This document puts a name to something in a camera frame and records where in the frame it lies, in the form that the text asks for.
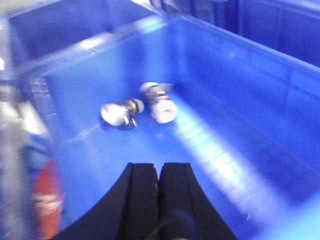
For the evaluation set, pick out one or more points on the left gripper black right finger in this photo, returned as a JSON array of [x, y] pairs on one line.
[[186, 208]]

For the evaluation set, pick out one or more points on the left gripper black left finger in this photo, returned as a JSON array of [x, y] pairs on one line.
[[128, 211]]

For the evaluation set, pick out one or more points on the white valve lying left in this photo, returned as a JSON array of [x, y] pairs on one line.
[[122, 114]]

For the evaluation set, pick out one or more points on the white valve lying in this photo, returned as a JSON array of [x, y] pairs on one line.
[[162, 108], [122, 114]]

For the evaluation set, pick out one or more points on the white valve lying right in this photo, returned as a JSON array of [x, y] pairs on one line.
[[162, 108]]

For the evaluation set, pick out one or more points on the neighbouring blue shelf box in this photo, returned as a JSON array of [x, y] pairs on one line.
[[291, 27]]

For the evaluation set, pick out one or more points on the red can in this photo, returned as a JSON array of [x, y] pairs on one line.
[[47, 199]]

